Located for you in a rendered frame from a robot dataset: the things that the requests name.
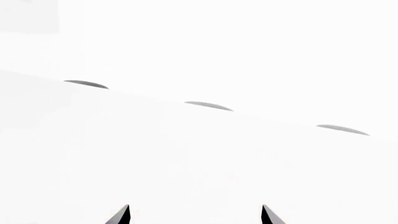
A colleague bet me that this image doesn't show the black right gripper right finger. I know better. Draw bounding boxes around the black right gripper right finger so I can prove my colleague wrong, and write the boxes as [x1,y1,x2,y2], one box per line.
[261,203,287,224]

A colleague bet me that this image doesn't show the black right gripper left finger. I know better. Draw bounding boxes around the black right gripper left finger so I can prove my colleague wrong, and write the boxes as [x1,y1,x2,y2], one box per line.
[104,203,131,224]

